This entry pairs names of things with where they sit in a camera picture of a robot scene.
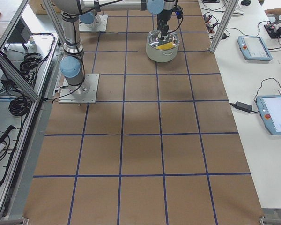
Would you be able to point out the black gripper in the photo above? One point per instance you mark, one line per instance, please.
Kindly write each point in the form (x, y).
(162, 17)

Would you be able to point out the yellow corn cob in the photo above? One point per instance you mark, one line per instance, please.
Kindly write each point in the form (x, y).
(166, 46)

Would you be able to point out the glass pot lid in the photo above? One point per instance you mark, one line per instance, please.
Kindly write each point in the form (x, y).
(157, 41)

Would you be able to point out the pale green electric pot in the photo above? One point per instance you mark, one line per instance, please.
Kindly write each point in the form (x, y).
(161, 55)

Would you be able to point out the far teach pendant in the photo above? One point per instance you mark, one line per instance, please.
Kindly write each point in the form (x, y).
(254, 48)

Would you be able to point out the teach pendant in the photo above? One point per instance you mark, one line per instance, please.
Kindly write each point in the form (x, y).
(254, 48)
(270, 111)

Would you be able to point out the black power adapter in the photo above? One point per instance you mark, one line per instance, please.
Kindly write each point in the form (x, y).
(243, 107)

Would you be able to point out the cardboard box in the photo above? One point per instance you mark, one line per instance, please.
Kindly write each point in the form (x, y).
(37, 7)

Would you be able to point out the near teach pendant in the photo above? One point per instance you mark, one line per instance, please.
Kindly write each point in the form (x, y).
(270, 111)

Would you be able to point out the aluminium frame post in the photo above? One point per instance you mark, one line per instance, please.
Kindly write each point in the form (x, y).
(223, 25)

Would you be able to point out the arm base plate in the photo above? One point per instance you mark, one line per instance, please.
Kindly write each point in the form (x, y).
(101, 28)
(85, 94)

